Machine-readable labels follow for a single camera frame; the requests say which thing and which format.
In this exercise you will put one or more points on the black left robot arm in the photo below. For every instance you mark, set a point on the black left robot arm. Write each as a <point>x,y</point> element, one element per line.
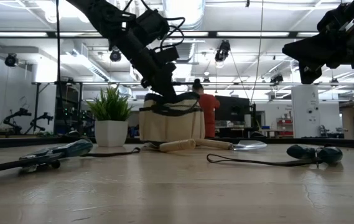
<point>99,15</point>

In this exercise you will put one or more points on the person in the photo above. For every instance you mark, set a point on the person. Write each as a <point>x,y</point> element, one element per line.
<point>208,115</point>

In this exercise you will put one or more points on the black background robot arm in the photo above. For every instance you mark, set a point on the black background robot arm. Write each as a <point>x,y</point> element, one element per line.
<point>41,121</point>
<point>15,119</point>

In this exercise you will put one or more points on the black equipment rack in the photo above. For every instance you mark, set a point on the black equipment rack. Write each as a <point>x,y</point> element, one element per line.
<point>69,109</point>

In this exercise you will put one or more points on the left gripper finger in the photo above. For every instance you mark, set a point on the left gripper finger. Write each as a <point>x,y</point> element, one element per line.
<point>165,93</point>

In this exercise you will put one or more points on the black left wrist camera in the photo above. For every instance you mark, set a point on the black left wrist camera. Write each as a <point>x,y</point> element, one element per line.
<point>153,26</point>

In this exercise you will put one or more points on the green plant in white pot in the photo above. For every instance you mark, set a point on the green plant in white pot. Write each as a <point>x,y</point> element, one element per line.
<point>110,124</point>

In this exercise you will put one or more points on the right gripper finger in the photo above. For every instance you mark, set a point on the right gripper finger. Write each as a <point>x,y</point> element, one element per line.
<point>307,58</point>
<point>310,46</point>

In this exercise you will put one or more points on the black computer monitor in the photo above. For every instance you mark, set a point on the black computer monitor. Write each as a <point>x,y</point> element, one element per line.
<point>232,109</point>

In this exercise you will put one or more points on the beige canvas gardening bag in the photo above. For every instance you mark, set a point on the beige canvas gardening bag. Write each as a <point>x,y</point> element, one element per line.
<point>170,126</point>

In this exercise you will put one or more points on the black ceiling camera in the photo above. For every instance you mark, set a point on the black ceiling camera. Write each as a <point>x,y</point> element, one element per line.
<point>222,51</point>
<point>277,79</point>
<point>115,56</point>
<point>11,60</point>

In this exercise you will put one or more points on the white pillar cabinet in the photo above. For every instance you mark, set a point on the white pillar cabinet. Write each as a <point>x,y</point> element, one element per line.
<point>305,112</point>

